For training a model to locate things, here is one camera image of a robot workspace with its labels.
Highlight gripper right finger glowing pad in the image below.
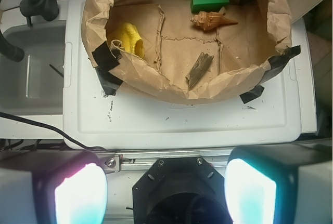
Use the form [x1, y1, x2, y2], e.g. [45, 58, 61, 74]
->
[224, 143, 332, 223]

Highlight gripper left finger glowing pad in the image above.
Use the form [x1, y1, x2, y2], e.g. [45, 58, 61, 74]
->
[1, 150, 108, 223]

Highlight white plastic bin lid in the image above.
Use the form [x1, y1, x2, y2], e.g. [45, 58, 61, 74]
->
[63, 0, 316, 150]

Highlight grey sink basin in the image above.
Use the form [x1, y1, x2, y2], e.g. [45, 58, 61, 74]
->
[1, 20, 66, 115]

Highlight black tape strip right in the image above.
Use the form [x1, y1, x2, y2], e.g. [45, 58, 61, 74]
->
[240, 45, 301, 104]

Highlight black tape strip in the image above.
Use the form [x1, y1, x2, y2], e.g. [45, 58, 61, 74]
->
[240, 45, 301, 104]
[92, 42, 123, 96]

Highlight black tape strip left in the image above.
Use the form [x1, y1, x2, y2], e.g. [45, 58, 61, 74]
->
[92, 42, 123, 96]

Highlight brown wood bark piece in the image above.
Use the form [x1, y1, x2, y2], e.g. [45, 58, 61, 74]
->
[185, 52, 214, 90]

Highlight brown paper bag tray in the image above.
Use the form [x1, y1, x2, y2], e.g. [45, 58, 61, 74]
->
[81, 0, 292, 104]

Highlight orange spiral seashell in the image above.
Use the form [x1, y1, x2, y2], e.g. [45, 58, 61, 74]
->
[190, 11, 238, 31]

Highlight green rectangular block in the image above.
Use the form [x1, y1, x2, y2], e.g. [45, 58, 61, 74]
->
[190, 0, 229, 13]

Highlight black cable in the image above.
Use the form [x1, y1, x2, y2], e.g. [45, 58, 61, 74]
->
[0, 111, 118, 153]

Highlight aluminium extrusion rail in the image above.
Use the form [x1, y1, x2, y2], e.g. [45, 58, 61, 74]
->
[97, 147, 233, 174]

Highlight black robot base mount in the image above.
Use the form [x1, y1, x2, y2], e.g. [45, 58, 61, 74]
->
[132, 160, 233, 223]

